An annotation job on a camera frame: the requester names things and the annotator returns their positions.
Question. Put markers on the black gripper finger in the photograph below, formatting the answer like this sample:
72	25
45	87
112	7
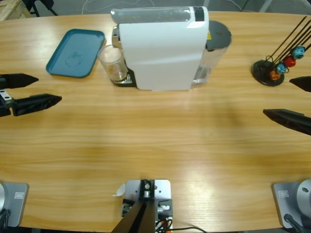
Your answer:
303	83
291	120

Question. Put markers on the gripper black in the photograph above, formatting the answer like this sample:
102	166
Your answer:
5	104

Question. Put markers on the clear drinking glass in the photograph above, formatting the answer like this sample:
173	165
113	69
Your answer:
109	55

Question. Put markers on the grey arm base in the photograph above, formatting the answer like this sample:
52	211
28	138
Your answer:
14	204
291	199

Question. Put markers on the red coffee capsule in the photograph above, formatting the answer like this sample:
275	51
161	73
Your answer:
289	61

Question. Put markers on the blue coffee capsule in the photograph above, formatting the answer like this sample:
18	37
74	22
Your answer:
281	68
297	52

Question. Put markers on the orange coffee capsule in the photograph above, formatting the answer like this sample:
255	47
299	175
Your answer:
275	75

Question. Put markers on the white capsule coffee machine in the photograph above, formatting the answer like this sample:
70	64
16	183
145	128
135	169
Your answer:
160	53

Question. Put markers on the black capsule holder with rods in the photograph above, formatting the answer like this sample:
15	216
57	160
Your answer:
262	70

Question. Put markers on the teal plastic tray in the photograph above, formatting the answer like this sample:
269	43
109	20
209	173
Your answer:
73	41

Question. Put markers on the black chair legs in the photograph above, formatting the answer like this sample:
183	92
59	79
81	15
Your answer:
36	7

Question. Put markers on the grey metal leg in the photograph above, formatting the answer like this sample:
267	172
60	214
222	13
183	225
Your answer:
265	5

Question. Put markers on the clear water tank dark lid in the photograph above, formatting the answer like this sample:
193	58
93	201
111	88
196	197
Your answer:
218	34

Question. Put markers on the drip tray with metal grate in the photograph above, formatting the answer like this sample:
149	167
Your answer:
128	83

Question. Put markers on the white tape label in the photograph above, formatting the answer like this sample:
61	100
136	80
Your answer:
119	190

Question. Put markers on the white mount block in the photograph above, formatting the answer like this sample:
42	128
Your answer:
162	189

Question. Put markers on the black mount post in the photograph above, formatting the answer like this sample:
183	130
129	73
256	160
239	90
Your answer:
141	218

